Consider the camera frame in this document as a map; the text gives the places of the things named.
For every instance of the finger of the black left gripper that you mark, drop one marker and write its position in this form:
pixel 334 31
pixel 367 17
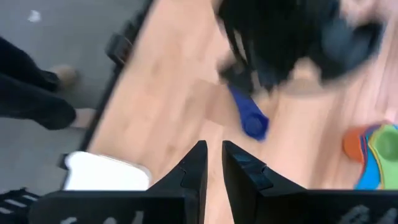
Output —
pixel 237 77

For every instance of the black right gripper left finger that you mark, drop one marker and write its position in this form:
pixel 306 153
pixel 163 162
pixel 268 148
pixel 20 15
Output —
pixel 192 177

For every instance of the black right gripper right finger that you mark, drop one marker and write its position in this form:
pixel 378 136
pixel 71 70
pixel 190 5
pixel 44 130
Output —
pixel 245 177

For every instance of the dark blue measuring cup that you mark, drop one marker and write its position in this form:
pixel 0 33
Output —
pixel 253 124

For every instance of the orange measuring cup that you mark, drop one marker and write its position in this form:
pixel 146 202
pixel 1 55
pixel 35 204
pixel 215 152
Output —
pixel 353 144

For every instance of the large blue measuring cup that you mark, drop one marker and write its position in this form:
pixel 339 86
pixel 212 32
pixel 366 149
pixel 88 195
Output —
pixel 371 174

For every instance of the yellow measuring cup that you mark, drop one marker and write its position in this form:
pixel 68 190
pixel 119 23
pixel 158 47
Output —
pixel 381 179

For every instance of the green measuring cup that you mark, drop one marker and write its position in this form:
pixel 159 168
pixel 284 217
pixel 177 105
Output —
pixel 388 146

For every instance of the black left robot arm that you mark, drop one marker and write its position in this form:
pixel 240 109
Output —
pixel 351 46

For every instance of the white plastic basket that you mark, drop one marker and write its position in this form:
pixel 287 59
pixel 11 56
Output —
pixel 102 174

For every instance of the person's shoe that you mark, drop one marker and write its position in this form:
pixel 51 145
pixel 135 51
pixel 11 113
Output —
pixel 66 76
pixel 84 118

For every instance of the person's leg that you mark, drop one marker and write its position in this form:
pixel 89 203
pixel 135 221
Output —
pixel 37 109
pixel 18 65

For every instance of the black hazard-striped platform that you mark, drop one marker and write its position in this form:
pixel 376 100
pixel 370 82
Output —
pixel 15 194

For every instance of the white floor scrap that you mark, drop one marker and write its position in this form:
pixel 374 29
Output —
pixel 34 16

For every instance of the black aluminium table frame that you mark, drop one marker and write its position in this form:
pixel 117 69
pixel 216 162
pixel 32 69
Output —
pixel 119 49

